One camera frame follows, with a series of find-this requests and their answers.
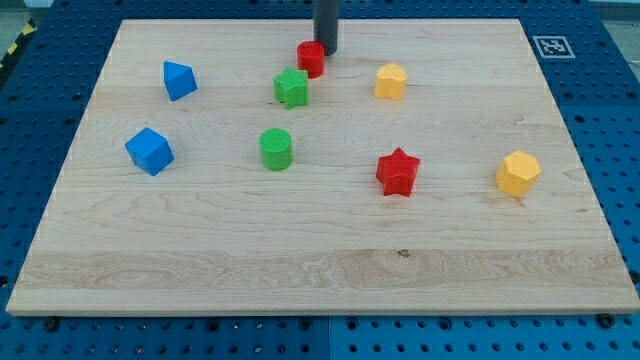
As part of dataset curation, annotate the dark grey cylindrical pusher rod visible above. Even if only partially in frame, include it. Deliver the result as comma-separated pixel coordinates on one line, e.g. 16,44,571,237
312,0,338,56

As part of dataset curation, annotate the red cylinder block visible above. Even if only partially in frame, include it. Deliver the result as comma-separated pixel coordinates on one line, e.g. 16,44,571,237
296,41,325,79

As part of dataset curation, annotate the green star block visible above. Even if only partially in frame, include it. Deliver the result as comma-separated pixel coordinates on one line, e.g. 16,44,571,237
273,67,308,110

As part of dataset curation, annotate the yellow heart block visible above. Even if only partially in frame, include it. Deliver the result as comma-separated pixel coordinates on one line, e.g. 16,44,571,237
374,63,408,100

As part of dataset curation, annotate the green cylinder block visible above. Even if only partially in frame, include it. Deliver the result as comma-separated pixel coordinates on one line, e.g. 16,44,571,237
259,128,292,171

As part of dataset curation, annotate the blue triangular prism block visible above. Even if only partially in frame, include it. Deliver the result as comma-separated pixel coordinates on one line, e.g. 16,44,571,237
163,61,197,101

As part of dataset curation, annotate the red star block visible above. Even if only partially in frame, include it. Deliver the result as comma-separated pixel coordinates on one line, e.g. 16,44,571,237
376,147,421,197

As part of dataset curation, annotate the light wooden board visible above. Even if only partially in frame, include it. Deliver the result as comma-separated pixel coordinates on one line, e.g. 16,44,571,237
7,19,639,317

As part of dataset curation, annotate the blue cube block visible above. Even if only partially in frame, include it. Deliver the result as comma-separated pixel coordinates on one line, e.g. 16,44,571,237
125,127,174,176

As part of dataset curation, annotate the white fiducial marker tag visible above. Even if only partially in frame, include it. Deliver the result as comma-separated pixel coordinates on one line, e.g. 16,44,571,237
533,35,575,59

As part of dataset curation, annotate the yellow hexagon block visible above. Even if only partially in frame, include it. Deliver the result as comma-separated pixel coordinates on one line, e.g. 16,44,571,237
494,151,542,197

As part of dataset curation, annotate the yellow black hazard tape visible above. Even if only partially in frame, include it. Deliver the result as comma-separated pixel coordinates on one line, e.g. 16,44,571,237
1,18,38,71

